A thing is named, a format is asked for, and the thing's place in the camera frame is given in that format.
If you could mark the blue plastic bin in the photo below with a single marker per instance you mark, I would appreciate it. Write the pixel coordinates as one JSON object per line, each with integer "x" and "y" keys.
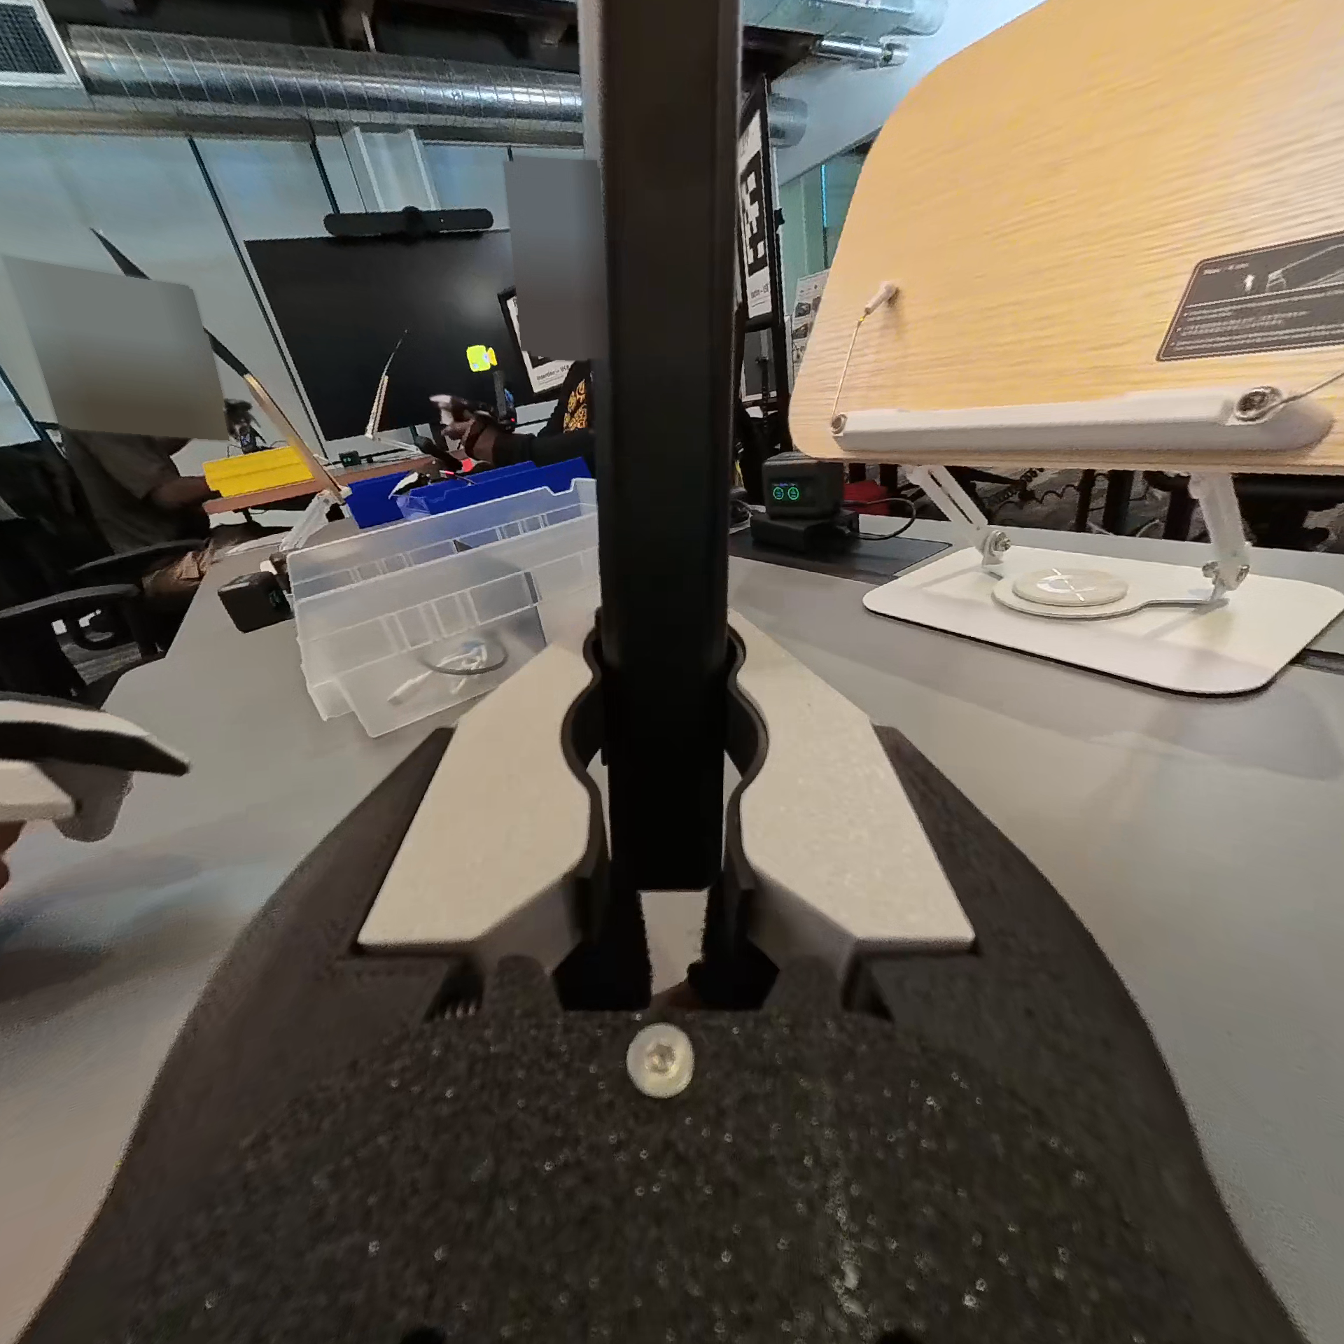
{"x": 504, "y": 488}
{"x": 373, "y": 504}

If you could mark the clear plastic bin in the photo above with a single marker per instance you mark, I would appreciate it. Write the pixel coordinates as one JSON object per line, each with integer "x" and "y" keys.
{"x": 419, "y": 587}

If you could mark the dark grey usb hub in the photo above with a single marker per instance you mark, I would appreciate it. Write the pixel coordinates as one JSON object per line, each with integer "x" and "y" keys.
{"x": 667, "y": 419}

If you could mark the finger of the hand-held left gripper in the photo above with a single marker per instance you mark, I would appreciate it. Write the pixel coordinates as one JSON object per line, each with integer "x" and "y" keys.
{"x": 42, "y": 792}
{"x": 63, "y": 734}

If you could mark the wooden book stand white base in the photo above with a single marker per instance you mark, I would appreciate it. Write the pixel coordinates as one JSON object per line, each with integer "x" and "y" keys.
{"x": 298, "y": 432}
{"x": 1050, "y": 210}

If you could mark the small black camera device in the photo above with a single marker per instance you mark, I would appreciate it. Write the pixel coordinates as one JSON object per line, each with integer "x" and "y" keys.
{"x": 251, "y": 603}

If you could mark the black charger green display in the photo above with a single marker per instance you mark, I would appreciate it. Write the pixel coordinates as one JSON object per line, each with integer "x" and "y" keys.
{"x": 803, "y": 488}

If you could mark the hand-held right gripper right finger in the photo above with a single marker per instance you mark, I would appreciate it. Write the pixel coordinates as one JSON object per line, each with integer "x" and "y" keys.
{"x": 850, "y": 840}

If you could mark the black video conference bar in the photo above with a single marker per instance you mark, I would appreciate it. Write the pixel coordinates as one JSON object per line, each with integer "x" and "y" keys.
{"x": 410, "y": 221}

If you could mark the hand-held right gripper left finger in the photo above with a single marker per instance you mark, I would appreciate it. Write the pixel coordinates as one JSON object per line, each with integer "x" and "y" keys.
{"x": 483, "y": 840}

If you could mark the yellow plastic bin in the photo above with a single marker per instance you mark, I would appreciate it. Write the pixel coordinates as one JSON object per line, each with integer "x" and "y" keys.
{"x": 258, "y": 472}

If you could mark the ceiling air vent grille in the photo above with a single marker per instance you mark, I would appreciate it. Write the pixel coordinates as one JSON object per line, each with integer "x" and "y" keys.
{"x": 26, "y": 37}

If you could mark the black office chair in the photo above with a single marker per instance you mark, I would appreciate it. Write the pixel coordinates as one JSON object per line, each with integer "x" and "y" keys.
{"x": 63, "y": 630}

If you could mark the black white marker board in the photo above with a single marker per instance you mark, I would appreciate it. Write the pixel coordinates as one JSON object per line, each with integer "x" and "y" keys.
{"x": 759, "y": 210}

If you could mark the large black monitor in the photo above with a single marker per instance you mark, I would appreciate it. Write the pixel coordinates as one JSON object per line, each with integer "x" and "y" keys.
{"x": 346, "y": 336}

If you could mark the dark grey table inset panel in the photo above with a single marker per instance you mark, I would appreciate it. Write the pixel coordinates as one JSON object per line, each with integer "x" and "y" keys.
{"x": 903, "y": 557}

